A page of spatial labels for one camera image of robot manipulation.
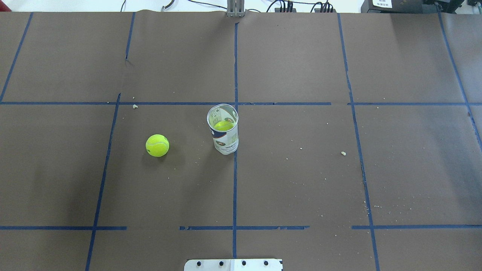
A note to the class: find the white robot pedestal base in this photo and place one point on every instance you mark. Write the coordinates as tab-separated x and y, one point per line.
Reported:
234	265

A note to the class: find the clear tennis ball can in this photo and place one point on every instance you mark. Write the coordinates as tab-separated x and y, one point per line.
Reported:
225	142

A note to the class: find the yellow-green tennis ball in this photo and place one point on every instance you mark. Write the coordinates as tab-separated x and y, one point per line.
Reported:
157	145

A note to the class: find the black desktop box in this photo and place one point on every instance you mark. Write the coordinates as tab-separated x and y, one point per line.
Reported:
397	7

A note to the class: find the aluminium frame post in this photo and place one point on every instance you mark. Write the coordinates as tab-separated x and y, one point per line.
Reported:
236	8

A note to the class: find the tennis ball inside can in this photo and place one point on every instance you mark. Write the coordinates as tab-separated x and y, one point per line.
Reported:
223	126

